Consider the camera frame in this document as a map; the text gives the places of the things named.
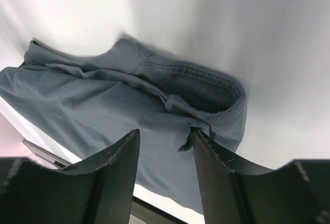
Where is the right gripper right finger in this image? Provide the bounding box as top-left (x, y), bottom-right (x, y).
top-left (192, 130), bottom-right (329, 223)

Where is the aluminium front frame rail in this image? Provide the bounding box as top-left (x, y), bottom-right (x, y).
top-left (22, 138), bottom-right (207, 224)

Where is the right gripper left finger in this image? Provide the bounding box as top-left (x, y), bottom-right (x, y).
top-left (1, 129), bottom-right (140, 223)

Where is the grey blue polo shirt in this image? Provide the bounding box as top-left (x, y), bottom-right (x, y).
top-left (1, 39), bottom-right (246, 213)

